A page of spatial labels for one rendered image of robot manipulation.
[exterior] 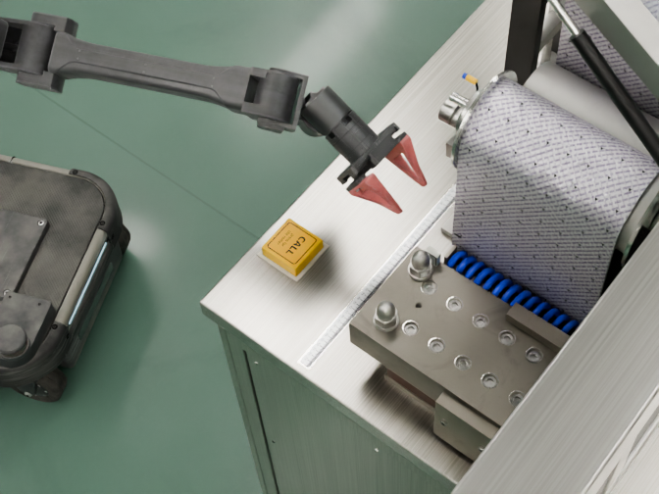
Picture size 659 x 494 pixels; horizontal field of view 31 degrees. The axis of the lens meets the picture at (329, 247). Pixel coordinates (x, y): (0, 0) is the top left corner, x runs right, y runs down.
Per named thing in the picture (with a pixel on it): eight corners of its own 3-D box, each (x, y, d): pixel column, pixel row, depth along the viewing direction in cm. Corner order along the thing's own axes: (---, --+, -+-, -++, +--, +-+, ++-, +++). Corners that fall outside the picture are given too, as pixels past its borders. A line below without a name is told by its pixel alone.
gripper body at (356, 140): (344, 188, 175) (308, 152, 174) (386, 142, 178) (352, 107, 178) (359, 176, 169) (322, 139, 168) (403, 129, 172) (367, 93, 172)
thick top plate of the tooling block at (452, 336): (415, 266, 181) (416, 245, 175) (648, 416, 166) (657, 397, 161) (349, 342, 174) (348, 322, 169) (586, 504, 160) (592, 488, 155)
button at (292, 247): (289, 224, 194) (288, 217, 192) (324, 247, 191) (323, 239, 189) (262, 255, 191) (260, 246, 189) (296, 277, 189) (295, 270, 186)
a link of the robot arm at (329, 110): (297, 105, 169) (325, 76, 170) (291, 111, 176) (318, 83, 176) (331, 140, 170) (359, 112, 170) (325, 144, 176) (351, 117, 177)
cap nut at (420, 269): (417, 255, 175) (418, 238, 171) (437, 268, 173) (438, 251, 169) (402, 271, 173) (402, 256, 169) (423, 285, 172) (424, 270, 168)
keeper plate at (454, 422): (440, 422, 174) (443, 390, 164) (498, 462, 170) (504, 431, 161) (430, 435, 173) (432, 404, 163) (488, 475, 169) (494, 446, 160)
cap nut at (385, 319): (383, 304, 171) (382, 288, 167) (404, 318, 169) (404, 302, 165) (368, 322, 169) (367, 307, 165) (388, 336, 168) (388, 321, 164)
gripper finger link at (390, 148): (396, 213, 177) (351, 168, 176) (425, 180, 179) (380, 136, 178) (414, 203, 170) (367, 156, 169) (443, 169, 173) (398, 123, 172)
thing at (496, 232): (453, 242, 177) (459, 170, 161) (590, 327, 168) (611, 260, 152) (451, 244, 176) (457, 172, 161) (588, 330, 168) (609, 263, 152)
